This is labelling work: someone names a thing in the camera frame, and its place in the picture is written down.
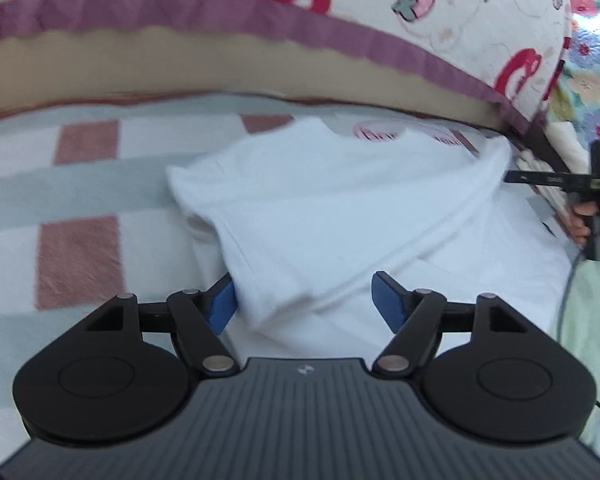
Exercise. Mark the checkered plush blanket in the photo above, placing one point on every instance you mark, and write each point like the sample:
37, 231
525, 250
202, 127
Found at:
80, 170

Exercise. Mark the white t-shirt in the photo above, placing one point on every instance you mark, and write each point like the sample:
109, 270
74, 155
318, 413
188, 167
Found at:
305, 200

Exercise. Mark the cartoon printed cushion purple trim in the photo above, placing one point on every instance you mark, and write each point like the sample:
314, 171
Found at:
230, 35

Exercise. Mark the person's right hand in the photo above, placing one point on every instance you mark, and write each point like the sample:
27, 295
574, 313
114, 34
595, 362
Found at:
579, 225

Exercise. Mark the floral printed cloth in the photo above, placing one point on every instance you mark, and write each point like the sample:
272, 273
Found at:
595, 85

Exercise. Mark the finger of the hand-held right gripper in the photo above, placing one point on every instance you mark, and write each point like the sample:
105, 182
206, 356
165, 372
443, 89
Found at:
540, 178

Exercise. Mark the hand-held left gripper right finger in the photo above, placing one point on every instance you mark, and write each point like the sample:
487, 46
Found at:
387, 306

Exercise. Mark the white garment with pink print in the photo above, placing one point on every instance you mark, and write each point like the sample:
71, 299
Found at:
525, 265

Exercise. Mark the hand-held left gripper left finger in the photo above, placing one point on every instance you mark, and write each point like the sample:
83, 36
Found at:
222, 306

